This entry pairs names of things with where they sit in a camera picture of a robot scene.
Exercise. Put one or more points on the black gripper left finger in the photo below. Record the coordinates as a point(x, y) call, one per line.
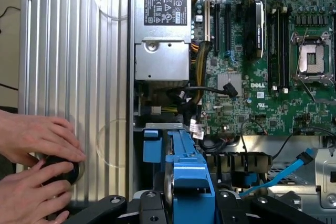
point(152, 208)

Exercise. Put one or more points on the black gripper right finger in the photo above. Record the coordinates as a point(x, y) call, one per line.
point(233, 208)

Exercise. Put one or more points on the person's right hand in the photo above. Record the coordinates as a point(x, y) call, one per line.
point(23, 195)

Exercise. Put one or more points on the black plastic shroud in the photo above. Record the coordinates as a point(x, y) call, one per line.
point(236, 161)

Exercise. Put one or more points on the blue drive caddy in bay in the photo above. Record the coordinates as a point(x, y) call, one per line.
point(157, 126)

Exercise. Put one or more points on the grey metal drive cage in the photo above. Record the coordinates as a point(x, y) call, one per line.
point(325, 171)

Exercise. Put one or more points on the green Dell motherboard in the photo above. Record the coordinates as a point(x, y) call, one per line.
point(252, 108)

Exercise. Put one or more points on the silver chipset heatsink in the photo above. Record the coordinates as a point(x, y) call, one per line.
point(223, 79)

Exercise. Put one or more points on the silver socket cover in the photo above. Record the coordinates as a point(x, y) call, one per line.
point(309, 77)

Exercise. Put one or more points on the grey power supply unit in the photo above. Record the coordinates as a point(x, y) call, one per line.
point(162, 56)

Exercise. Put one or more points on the open grey PC case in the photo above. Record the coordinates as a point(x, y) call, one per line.
point(130, 51)

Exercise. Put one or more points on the black RAM slot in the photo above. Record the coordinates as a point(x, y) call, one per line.
point(286, 51)
point(280, 51)

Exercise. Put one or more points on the CPU socket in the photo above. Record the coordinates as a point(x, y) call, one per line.
point(312, 56)

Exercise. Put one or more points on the black graphics card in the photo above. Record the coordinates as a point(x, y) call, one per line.
point(254, 30)

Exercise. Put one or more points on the white expansion slot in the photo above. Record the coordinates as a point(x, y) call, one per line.
point(207, 19)

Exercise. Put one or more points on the short black expansion slot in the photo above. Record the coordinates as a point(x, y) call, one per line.
point(239, 12)

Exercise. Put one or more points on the blue disk bracket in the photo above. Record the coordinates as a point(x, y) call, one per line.
point(152, 148)

